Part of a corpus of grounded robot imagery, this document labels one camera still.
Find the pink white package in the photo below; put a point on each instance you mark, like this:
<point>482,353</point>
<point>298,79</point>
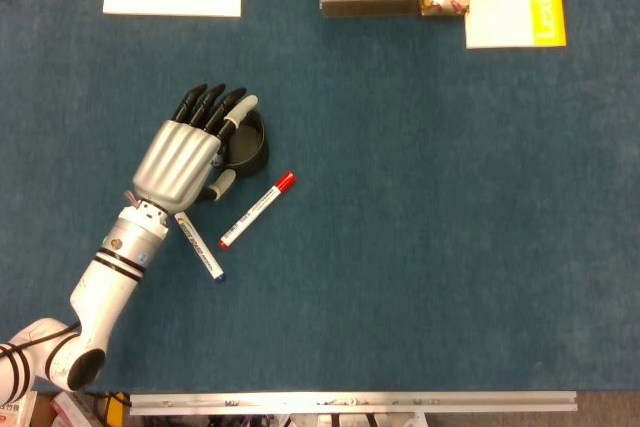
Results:
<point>75,412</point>

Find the blue felt table mat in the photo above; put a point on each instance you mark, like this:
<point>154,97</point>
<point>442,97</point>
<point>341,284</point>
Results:
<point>400,197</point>

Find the blue-capped white marker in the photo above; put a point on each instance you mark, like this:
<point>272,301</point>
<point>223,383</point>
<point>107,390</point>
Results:
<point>202,252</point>

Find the yellow black tool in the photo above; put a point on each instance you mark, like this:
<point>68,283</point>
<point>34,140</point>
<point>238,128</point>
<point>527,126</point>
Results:
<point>117,409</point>

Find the black mesh pen cup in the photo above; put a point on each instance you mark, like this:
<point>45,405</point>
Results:
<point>252,157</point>

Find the red white booklet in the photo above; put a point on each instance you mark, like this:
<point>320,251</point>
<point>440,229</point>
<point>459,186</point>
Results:
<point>17,417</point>

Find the red-capped white marker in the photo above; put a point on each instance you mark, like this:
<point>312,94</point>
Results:
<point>255,212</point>

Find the aluminium profile rail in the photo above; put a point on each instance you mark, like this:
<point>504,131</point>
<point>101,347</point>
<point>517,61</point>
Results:
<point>350,402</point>

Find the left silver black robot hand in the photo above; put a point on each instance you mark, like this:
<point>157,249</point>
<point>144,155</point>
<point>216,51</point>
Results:
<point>175,162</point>

